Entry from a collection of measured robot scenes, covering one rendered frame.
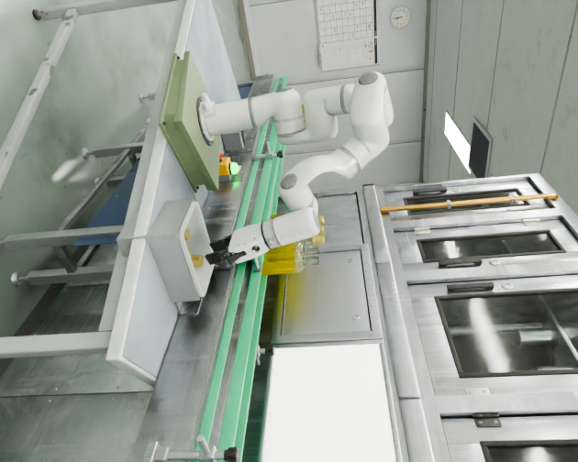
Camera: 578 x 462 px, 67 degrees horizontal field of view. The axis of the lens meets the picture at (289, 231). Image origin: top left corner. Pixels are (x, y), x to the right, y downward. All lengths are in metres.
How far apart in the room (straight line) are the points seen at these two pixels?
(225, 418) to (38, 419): 0.66
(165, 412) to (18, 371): 0.75
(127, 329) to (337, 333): 0.63
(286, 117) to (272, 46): 5.84
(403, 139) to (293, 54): 2.32
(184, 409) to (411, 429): 0.54
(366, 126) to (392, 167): 6.86
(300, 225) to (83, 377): 0.86
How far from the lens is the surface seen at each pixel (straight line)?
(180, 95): 1.33
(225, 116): 1.41
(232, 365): 1.13
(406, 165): 8.01
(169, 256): 1.13
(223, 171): 1.65
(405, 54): 7.33
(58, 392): 1.57
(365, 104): 1.15
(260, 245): 1.08
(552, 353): 1.47
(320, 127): 1.35
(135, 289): 1.06
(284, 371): 1.30
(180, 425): 1.05
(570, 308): 1.61
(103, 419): 1.43
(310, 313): 1.44
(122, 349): 1.01
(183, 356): 1.17
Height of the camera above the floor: 1.22
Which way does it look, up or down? 7 degrees down
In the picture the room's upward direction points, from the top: 85 degrees clockwise
